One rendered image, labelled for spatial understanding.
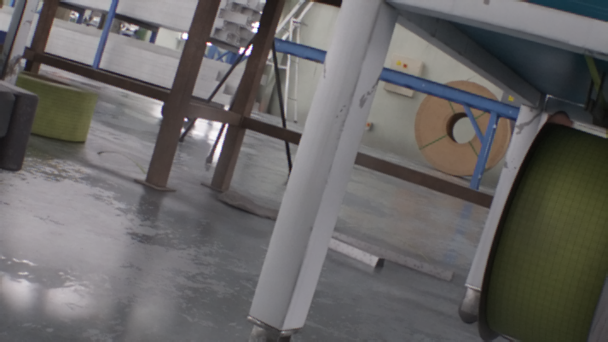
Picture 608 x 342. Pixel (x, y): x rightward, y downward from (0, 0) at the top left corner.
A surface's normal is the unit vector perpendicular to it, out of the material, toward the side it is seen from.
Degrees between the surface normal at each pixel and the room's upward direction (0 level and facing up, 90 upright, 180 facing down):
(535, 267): 103
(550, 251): 92
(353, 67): 90
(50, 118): 90
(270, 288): 90
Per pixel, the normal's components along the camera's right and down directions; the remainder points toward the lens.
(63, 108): 0.68, 0.27
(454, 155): -0.29, 0.00
